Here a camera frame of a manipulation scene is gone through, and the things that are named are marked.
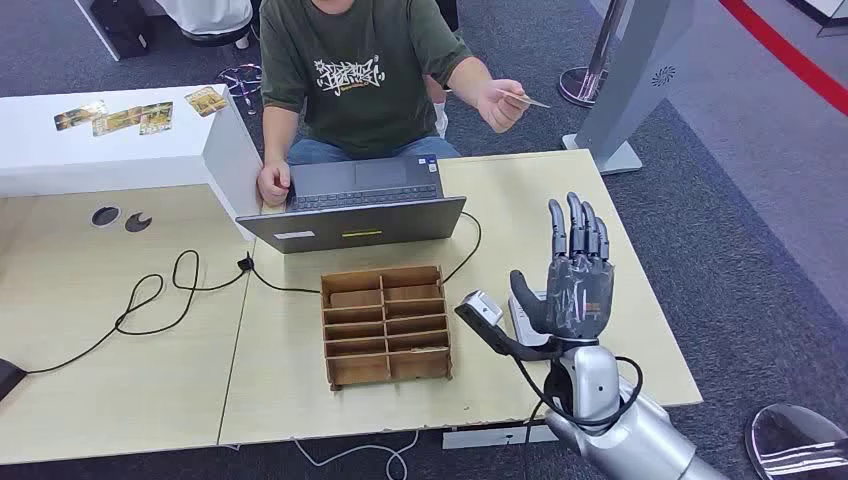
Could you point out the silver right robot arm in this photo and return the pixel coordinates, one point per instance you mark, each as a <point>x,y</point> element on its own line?
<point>629,444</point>

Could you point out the gold patterned ID card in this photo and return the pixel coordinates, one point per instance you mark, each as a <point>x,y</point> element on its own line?
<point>532,100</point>

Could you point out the person's left forearm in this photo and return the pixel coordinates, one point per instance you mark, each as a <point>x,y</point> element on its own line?
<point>470,79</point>

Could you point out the chrome stanchion post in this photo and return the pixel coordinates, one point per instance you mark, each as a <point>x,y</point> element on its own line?
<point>583,86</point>

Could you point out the gold patterned hotel card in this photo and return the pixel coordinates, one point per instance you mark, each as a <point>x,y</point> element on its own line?
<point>118,121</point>
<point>79,116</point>
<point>206,101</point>
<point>157,118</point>

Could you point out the white counter block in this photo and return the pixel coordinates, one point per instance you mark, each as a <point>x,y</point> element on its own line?
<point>132,159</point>

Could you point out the chair star base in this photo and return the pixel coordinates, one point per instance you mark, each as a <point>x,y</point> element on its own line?
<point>245,83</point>

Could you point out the person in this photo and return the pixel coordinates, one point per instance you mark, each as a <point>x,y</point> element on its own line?
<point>205,13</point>
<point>358,99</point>
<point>441,119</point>

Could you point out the black device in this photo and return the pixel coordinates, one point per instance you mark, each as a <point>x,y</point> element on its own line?
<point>8,379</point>

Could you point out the shiny chrome round base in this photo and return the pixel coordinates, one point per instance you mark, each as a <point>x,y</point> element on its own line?
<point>788,437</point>

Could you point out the dark grommet cover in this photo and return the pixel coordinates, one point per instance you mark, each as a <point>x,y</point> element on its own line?
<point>138,222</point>

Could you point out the wooden card organizer box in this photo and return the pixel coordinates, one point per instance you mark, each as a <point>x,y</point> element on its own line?
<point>384,328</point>

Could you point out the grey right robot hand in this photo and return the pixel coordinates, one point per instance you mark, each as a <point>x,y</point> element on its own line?
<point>576,298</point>

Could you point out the person's left hand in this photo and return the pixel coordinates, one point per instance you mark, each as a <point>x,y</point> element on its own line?
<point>497,106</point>

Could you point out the person's right forearm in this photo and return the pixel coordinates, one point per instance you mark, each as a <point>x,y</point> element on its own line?
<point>278,136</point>

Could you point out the black case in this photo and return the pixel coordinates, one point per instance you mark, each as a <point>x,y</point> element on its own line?
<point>119,23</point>

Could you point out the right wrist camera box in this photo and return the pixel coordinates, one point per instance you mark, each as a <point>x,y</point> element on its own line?
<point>482,308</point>

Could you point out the black round stool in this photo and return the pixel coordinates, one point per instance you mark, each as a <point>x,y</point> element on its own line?
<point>212,36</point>

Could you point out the grey card reader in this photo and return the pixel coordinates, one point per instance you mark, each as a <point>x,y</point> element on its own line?
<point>521,321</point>

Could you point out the display cabinet base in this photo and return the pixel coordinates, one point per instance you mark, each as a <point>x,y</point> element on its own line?
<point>831,8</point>

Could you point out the person's right hand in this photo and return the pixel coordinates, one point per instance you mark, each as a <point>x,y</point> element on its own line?
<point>273,182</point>

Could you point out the grey laptop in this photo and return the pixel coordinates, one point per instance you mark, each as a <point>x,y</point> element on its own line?
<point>351,228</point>

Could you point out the grey kiosk stand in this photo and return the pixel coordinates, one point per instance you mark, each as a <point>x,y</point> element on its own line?
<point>636,79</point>

